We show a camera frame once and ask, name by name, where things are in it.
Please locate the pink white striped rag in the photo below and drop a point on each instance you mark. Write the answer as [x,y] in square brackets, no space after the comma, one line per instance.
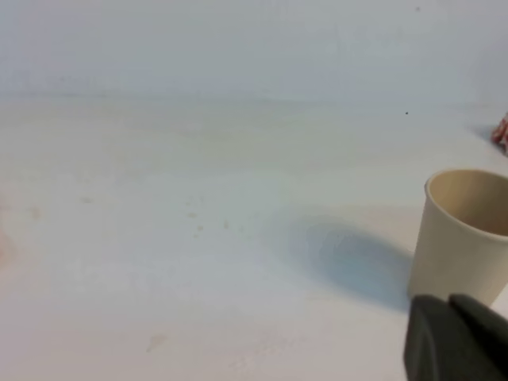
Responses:
[500,135]

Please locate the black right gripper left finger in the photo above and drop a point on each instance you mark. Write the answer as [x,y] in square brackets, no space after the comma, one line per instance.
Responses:
[438,343]

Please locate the beige paper cup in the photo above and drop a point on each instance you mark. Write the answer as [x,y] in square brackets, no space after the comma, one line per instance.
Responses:
[462,240]

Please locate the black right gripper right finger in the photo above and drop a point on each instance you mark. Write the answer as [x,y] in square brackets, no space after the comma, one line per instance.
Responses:
[488,328]

